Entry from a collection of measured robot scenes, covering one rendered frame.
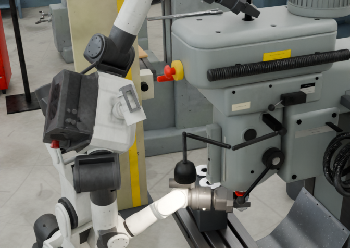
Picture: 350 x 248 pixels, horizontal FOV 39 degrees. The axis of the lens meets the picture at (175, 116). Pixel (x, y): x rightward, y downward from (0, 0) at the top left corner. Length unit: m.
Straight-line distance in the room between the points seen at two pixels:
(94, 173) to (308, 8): 0.83
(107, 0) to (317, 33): 1.88
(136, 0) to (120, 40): 0.14
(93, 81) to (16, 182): 2.84
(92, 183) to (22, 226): 2.32
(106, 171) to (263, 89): 0.56
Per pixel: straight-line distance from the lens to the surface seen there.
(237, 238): 2.12
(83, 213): 2.15
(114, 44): 1.73
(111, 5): 3.19
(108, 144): 1.65
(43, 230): 2.59
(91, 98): 1.65
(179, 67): 1.47
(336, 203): 2.00
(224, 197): 1.79
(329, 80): 1.64
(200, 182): 2.08
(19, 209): 4.09
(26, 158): 4.76
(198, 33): 1.40
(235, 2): 1.48
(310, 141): 1.69
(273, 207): 3.91
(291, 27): 1.49
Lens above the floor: 2.29
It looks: 26 degrees down
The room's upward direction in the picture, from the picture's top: 2 degrees counter-clockwise
